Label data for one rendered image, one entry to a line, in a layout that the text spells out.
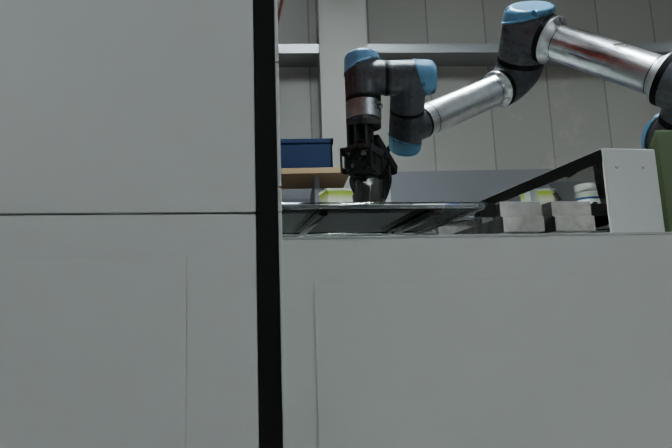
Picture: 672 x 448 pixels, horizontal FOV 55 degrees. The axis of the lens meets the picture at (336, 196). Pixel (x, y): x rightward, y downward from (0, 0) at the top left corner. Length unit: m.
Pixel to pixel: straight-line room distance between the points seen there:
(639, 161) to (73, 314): 0.85
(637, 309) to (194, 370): 0.63
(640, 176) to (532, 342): 0.35
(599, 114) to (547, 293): 3.80
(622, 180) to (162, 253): 0.73
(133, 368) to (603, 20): 4.58
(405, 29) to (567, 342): 3.69
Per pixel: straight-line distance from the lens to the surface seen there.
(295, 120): 4.17
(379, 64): 1.36
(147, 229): 0.62
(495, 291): 0.89
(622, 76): 1.52
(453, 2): 4.64
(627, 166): 1.10
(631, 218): 1.09
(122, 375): 0.62
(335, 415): 0.83
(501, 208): 1.19
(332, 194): 1.61
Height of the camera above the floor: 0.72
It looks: 10 degrees up
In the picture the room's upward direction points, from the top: 2 degrees counter-clockwise
